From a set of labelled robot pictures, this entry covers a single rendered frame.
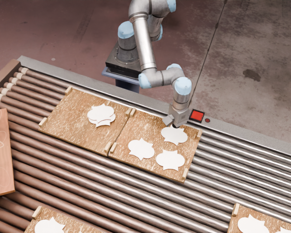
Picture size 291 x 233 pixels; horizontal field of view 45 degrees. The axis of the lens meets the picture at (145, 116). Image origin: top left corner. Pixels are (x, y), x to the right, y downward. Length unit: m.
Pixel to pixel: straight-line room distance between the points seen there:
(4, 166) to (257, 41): 3.26
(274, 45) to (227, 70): 0.75
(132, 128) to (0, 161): 0.69
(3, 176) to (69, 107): 0.57
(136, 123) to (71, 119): 0.36
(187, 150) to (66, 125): 0.67
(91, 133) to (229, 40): 2.63
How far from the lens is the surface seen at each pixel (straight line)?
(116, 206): 1.72
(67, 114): 2.04
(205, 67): 3.79
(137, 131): 1.93
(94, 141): 1.90
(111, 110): 2.00
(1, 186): 1.72
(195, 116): 2.05
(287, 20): 4.82
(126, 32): 2.16
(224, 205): 1.79
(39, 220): 1.72
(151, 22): 2.02
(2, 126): 1.92
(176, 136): 1.92
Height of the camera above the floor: 2.47
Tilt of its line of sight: 50 degrees down
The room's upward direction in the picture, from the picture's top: 4 degrees clockwise
